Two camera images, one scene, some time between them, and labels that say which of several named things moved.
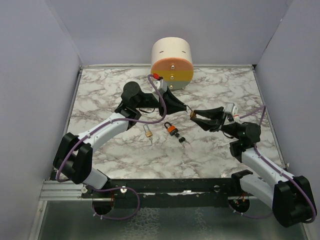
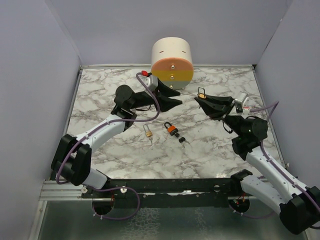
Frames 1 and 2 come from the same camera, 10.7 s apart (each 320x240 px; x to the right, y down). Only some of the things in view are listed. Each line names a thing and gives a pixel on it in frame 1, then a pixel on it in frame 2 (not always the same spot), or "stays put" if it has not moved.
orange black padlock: x=171 y=129 stays put
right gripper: x=213 y=125 -> x=224 y=104
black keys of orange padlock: x=181 y=140 stays put
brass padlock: x=192 y=114 -> x=201 y=95
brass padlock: x=148 y=133 stays put
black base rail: x=173 y=192 stays put
